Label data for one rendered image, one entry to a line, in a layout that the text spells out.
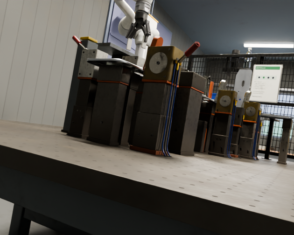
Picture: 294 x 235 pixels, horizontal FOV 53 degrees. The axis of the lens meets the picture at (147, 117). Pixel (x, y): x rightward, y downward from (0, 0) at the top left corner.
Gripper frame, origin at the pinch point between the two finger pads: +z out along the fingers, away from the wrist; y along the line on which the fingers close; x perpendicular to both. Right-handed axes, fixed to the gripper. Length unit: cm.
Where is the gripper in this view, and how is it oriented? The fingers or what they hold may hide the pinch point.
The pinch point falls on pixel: (136, 47)
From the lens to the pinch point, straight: 176.9
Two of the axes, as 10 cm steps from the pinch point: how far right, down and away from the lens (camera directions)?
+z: -1.7, 9.9, -0.3
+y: 6.8, 0.9, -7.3
